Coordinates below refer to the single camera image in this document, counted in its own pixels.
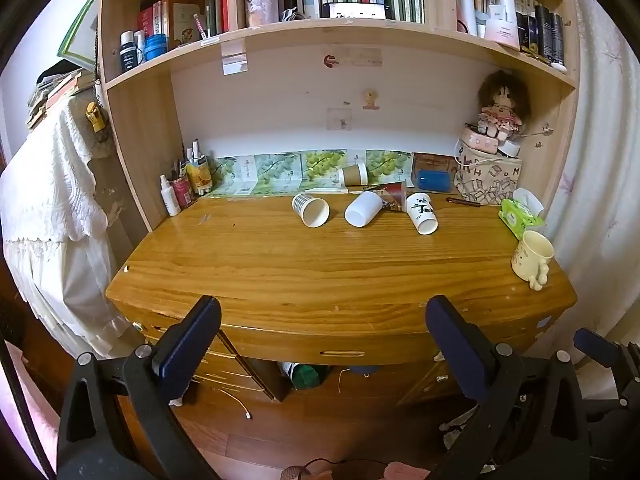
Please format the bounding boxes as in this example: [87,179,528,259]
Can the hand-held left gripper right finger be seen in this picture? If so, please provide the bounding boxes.
[424,294,597,480]

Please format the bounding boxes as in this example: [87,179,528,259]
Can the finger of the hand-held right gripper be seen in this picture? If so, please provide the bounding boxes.
[573,327,640,423]

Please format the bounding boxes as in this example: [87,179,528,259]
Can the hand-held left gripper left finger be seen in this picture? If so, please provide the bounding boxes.
[57,295,223,480]

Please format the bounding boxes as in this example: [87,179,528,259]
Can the panda print white cup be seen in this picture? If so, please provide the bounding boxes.
[405,192,439,235]

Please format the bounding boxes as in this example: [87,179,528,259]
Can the plain white cup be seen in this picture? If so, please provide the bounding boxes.
[344,190,384,227]

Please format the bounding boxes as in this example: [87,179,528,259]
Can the checkered paper cup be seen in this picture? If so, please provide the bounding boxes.
[292,192,331,229]

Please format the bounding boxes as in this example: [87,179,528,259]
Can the brown sleeve paper cup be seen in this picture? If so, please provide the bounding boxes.
[338,162,369,186]

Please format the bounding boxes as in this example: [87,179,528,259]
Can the cream mug with feet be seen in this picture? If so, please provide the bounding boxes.
[510,230,556,291]

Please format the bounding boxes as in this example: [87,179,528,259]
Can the green bag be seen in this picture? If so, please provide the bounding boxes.
[282,361,328,392]

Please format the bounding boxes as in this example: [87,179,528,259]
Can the wooden desk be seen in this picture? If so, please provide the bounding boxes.
[105,191,579,408]

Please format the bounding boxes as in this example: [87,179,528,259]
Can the green tissue pack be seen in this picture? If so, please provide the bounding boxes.
[497,187,547,241]

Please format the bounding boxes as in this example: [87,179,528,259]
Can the white spray bottle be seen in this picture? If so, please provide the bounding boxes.
[159,174,181,217]

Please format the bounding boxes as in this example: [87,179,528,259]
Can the blue case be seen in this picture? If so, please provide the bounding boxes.
[416,169,454,194]

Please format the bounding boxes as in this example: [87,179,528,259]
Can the patterned storage box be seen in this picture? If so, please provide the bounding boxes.
[453,141,524,206]

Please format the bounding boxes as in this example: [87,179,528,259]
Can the pink cloth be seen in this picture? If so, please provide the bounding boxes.
[2,340,62,480]

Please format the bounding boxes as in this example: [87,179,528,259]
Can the yellow carton pen holder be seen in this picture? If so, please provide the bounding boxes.
[185,156,212,196]

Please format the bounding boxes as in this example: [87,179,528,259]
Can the brown cardboard box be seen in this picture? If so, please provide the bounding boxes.
[411,153,459,181]

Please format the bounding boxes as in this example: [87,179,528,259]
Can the white curtain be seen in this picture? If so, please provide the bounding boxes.
[542,0,640,356]

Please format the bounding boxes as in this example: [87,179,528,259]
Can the white lace cloth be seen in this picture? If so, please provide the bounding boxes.
[0,102,132,358]

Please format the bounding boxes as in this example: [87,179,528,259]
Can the pink trinket box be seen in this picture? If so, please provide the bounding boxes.
[460,126,499,154]

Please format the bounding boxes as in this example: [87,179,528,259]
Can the green leaf picture strip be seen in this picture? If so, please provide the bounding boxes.
[206,149,417,197]

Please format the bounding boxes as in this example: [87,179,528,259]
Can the wooden bookshelf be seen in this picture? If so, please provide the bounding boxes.
[94,0,583,233]

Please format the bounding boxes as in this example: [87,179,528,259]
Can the rag doll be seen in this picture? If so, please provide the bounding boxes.
[472,69,531,142]

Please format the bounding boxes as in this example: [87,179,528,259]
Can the stack of old books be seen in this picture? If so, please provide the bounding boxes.
[26,66,97,130]

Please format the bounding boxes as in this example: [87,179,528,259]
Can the dark bottle with white cap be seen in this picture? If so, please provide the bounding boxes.
[118,30,137,74]

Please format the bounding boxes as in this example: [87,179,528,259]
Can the blue jar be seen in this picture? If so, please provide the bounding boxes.
[143,33,168,59]

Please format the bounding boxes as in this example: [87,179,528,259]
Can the orange printed box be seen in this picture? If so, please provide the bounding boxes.
[160,0,207,51]

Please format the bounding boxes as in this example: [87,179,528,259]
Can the row of red books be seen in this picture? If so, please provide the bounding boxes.
[137,0,230,41]

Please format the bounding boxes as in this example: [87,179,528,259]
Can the green framed picture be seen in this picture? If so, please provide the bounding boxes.
[56,0,101,69]

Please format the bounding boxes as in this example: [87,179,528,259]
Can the row of cosmetic bottles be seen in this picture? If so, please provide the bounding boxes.
[452,0,569,74]

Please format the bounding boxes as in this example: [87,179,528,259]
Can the white cable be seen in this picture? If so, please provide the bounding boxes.
[217,386,254,421]

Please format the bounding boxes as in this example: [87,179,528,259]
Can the clear wall hook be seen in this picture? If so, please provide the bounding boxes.
[327,107,354,131]

